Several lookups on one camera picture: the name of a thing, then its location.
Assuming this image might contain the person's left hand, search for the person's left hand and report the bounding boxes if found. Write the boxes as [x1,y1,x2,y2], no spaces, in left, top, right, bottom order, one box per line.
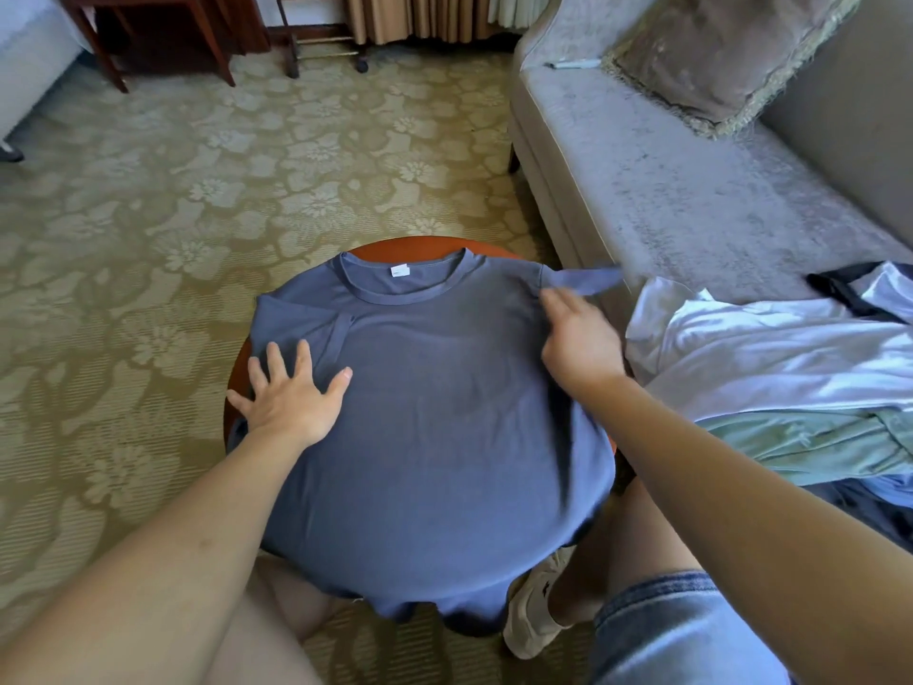
[225,339,354,454]

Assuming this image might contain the person's right hand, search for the person's right hand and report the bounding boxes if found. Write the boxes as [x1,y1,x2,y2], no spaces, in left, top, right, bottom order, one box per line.
[537,286,630,401]

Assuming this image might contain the slate blue T-shirt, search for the slate blue T-shirt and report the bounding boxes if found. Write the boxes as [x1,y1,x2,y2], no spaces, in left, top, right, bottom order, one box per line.
[228,249,625,636]

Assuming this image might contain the pile of clothes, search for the pile of clothes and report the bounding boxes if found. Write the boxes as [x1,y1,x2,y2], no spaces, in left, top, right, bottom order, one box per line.
[623,261,913,551]

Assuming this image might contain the person's right forearm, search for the person's right forearm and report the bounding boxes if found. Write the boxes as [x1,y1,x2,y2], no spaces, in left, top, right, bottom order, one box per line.
[585,375,913,685]

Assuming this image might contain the person's left forearm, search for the person's left forearm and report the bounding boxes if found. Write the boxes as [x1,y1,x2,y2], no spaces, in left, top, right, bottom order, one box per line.
[0,427,319,685]

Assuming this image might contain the person's right leg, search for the person's right leg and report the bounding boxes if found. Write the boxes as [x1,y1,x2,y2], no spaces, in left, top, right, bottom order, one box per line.
[549,478,704,629]

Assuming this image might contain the round wooden table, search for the round wooden table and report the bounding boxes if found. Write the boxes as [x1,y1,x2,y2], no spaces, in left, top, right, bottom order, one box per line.
[223,235,618,622]

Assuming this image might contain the grey velvet chaise sofa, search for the grey velvet chaise sofa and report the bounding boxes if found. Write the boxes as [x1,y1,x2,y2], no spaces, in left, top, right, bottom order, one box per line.
[509,0,913,301]

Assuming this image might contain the white sneaker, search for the white sneaker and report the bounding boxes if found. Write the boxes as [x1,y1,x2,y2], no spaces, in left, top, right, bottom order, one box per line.
[502,546,576,660]

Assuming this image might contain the blue denim shorts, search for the blue denim shorts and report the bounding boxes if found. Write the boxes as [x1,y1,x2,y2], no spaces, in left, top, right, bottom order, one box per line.
[589,570,793,685]

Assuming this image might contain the brown fringed cushion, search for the brown fringed cushion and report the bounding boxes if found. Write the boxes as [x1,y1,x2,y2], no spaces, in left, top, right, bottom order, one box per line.
[606,0,864,137]

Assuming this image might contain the white sheer curtain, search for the white sheer curtain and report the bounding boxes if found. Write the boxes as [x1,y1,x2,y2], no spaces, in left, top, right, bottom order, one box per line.
[489,0,555,32]

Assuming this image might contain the black valet stand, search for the black valet stand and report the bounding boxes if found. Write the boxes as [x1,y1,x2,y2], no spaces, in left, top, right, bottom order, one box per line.
[274,0,370,77]

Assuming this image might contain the beige curtain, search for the beige curtain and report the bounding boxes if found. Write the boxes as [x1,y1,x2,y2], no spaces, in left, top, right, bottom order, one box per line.
[346,0,501,47]

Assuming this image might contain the dark wooden nightstand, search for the dark wooden nightstand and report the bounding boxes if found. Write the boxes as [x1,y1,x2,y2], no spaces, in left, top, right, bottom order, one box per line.
[60,0,237,94]

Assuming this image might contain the white bed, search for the white bed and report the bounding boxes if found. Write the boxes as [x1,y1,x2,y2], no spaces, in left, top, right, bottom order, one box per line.
[0,0,85,163]

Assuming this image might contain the dark wooden wall panel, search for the dark wooden wall panel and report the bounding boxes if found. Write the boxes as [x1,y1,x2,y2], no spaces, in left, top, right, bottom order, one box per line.
[214,0,273,54]

